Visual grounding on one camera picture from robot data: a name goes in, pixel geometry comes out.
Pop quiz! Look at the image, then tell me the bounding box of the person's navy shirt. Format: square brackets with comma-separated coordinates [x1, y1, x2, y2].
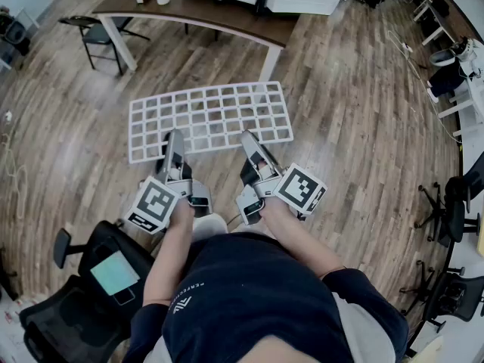
[124, 231, 410, 363]

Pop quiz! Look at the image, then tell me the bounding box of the black mesh office chair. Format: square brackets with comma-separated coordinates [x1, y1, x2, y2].
[18, 219, 167, 363]

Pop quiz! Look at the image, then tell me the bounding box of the person's right forearm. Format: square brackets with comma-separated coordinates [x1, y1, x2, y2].
[260, 198, 346, 280]

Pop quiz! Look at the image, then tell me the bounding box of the grey office chair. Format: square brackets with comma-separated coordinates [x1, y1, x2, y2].
[429, 47, 461, 67]

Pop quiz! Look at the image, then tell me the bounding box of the black smartphone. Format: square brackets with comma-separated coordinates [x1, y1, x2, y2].
[113, 287, 136, 306]

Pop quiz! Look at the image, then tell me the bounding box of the wooden table with white legs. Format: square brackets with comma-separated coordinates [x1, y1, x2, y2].
[92, 0, 300, 83]

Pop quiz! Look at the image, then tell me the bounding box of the white floor cable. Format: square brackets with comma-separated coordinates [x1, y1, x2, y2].
[387, 30, 463, 144]

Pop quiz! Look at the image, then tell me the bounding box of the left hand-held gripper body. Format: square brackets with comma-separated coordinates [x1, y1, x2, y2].
[123, 163, 213, 236]

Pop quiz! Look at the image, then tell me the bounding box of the tablet with pale screen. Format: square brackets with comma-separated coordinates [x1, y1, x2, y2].
[89, 250, 141, 297]

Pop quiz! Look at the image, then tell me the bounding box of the white plastic shelf tray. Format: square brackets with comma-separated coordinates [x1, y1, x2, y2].
[128, 81, 295, 164]

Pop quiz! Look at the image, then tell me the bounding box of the person's white shoe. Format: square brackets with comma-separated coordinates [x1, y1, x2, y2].
[192, 214, 230, 241]

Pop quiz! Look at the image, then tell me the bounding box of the white desk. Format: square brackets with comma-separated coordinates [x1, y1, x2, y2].
[438, 62, 484, 173]
[411, 0, 457, 47]

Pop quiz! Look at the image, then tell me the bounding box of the black folding chair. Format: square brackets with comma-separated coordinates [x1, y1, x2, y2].
[58, 15, 150, 77]

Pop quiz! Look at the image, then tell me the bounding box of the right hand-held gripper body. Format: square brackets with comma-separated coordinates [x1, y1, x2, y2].
[234, 162, 329, 227]

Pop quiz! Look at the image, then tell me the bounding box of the pale rope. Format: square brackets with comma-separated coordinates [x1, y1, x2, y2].
[0, 132, 30, 219]

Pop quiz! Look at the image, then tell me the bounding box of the person's left forearm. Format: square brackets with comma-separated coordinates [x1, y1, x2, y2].
[141, 201, 197, 309]

